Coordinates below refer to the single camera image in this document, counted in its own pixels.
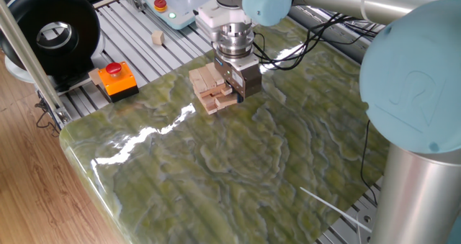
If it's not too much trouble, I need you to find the silver Schunk gripper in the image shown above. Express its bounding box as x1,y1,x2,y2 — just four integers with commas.
212,53,263,104

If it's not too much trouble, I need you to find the white adapter plate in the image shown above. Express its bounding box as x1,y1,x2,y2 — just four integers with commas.
213,49,261,72

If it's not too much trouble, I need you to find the silver force torque sensor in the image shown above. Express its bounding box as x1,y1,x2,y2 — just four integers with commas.
215,22,255,60

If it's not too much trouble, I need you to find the green marble pattern mat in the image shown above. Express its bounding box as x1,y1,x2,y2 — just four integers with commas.
58,12,392,244

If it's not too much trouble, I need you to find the white vented wrist housing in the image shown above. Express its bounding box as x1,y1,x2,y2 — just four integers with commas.
194,0,253,43

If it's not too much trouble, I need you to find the small wooden cube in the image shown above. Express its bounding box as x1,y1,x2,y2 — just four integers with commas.
151,30,166,46

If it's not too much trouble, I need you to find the white teach pendant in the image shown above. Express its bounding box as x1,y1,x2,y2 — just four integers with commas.
135,0,218,31

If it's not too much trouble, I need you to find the orange emergency stop box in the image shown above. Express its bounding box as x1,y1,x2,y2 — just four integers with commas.
97,61,140,104

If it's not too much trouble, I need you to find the white zip tie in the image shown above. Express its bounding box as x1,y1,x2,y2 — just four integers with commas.
299,186,373,234

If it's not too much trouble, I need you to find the aluminium table rail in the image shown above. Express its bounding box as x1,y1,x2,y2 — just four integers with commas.
287,5,377,65

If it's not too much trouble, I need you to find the thin black cable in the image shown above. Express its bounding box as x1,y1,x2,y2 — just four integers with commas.
359,119,379,206
34,99,61,137

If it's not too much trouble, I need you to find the black ring shaped device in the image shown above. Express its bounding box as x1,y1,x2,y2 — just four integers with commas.
0,0,107,94

